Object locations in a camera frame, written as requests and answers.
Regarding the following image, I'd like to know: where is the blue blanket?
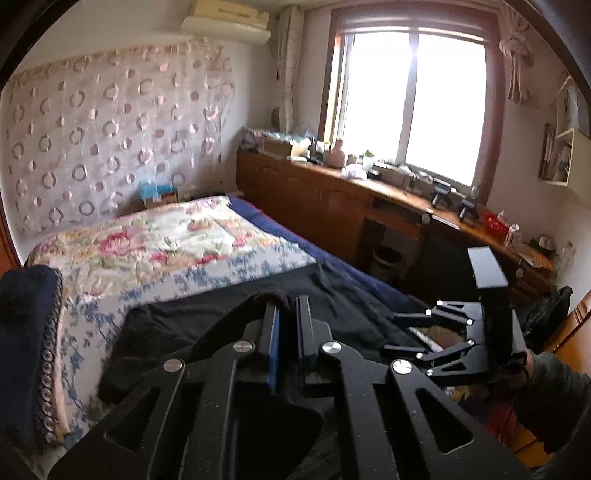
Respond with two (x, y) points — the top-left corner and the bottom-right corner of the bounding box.
(227, 197), (426, 315)

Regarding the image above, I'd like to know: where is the floral quilt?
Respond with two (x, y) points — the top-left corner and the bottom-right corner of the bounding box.
(27, 195), (288, 296)

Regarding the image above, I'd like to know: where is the cardboard box on desk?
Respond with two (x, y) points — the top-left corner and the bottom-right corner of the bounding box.
(259, 137), (293, 158)

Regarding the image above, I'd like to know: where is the wooden wardrobe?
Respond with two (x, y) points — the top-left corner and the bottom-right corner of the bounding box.
(0, 202), (21, 275)

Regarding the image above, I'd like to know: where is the pink bottle on desk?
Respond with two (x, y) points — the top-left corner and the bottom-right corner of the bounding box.
(324, 139), (346, 169)

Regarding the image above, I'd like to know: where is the black t-shirt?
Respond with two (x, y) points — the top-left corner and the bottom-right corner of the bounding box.
(98, 261), (424, 479)

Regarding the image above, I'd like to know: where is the red basket on desk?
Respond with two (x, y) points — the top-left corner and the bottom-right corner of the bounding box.
(483, 212), (509, 241)

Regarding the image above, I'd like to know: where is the tied window curtain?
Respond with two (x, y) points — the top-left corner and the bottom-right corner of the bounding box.
(499, 1), (536, 106)

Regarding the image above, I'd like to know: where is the air conditioner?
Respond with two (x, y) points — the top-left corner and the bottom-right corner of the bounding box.
(180, 1), (271, 45)

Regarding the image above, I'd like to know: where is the blue and white floral sheet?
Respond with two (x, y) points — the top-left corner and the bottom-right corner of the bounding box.
(42, 242), (315, 470)

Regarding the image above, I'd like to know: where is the long wooden cabinet desk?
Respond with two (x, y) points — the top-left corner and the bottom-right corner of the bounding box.
(236, 151), (554, 303)

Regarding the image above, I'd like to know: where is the folded navy garment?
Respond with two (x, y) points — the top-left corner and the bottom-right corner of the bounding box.
(1, 265), (48, 448)

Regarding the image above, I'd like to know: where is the circle patterned wall curtain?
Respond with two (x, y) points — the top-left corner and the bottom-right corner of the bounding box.
(1, 39), (235, 238)

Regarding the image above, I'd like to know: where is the white wall shelf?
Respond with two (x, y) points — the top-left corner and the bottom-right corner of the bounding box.
(538, 75), (590, 197)

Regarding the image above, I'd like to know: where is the window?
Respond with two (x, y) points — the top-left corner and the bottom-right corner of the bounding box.
(320, 1), (504, 203)

